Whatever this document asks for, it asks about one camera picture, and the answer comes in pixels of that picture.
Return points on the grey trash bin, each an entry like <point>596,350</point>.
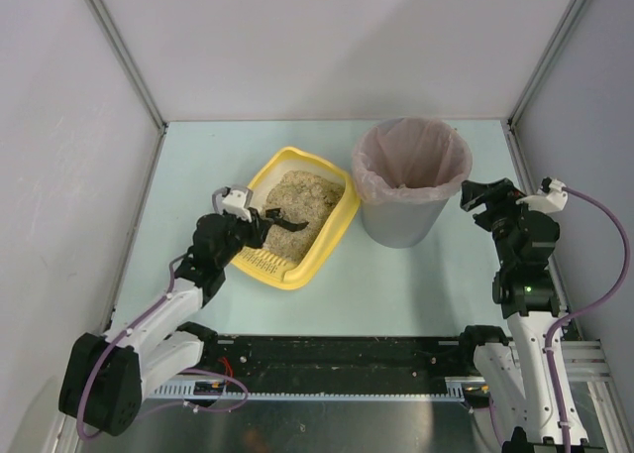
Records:
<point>397,225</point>

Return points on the left aluminium frame post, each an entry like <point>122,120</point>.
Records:
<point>114,38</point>

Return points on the beige cat litter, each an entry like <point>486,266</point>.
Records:
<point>301,196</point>

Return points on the right aluminium frame post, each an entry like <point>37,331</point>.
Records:
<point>563,31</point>

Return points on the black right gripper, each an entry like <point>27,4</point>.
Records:
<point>488,201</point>

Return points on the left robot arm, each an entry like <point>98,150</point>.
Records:
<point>109,375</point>

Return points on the black slotted litter scoop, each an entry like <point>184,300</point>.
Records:
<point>289,222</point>

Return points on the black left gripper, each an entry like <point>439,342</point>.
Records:
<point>261,223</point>

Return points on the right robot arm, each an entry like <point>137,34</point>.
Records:
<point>530,397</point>

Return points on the yellow litter box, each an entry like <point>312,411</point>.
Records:
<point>269,268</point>

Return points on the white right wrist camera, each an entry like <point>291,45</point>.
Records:
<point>551,197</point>

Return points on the aluminium frame post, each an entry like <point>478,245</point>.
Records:
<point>114,38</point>
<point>563,31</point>

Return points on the pink plastic bin liner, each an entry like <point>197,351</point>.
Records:
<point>410,161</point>

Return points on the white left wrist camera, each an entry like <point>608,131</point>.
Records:
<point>234,200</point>

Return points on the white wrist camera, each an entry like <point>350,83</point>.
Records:
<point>234,200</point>
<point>551,197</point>

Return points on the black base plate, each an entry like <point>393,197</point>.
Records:
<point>340,366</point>

